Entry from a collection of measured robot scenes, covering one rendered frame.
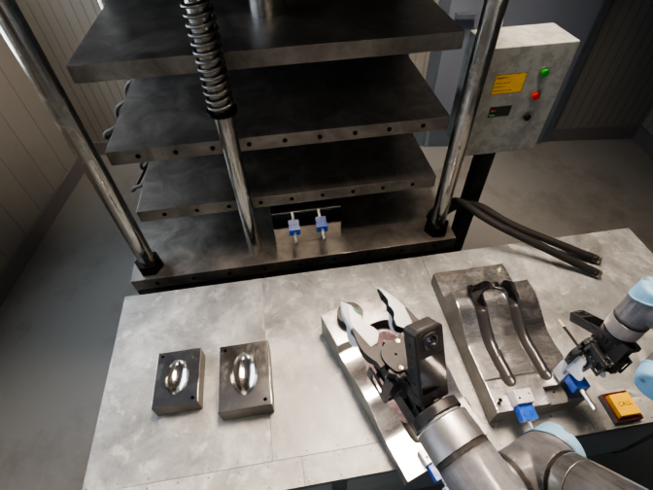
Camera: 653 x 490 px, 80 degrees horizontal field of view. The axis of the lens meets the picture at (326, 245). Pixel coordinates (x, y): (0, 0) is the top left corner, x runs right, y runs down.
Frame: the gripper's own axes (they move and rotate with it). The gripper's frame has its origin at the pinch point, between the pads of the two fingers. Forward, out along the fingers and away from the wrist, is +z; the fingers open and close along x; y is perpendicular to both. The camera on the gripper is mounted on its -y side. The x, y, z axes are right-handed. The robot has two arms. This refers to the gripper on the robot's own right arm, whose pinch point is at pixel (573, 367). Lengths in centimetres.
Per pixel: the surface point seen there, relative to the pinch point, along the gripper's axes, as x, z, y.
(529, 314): -0.8, 2.0, -19.8
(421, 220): -14, 10, -78
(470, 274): -9.4, 5.7, -41.3
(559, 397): -2.2, 8.8, 3.7
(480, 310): -15.6, 2.2, -23.1
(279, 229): -75, 8, -74
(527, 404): -14.9, 5.7, 5.9
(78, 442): -173, 109, -46
